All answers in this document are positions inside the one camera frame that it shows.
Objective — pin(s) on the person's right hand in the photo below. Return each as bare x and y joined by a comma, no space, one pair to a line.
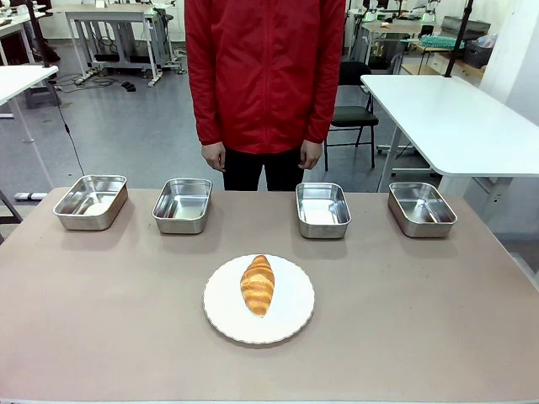
214,156

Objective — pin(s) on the person's left hand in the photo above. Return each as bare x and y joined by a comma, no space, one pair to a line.
311,155

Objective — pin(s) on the person's right forearm red sleeve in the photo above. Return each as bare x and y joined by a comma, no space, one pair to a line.
208,113

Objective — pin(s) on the person's left forearm red sleeve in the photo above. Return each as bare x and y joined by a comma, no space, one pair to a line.
322,111

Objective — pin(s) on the steel rectangular container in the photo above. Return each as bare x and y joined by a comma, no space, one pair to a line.
421,210
90,202
323,210
183,206

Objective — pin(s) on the golden croissant bread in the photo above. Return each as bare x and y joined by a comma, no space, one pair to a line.
257,286

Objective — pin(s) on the black folding chair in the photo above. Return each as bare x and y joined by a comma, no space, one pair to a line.
353,113

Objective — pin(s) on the person in red jacket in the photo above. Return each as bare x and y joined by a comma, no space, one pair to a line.
265,76

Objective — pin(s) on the white table with metal legs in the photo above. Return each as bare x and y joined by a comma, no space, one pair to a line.
455,122

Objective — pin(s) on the grey workbench desk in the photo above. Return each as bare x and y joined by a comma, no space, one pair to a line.
113,38

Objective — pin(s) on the white scalloped plate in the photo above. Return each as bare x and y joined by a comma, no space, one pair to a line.
290,311

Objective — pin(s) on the green mesh basket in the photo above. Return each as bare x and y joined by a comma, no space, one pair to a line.
438,41

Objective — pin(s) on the white power strip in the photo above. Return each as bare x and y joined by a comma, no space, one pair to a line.
30,195

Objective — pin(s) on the black vertical pole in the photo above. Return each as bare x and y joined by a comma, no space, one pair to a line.
38,33
459,38

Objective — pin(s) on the white table with slim legs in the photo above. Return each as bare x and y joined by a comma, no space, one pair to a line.
21,80

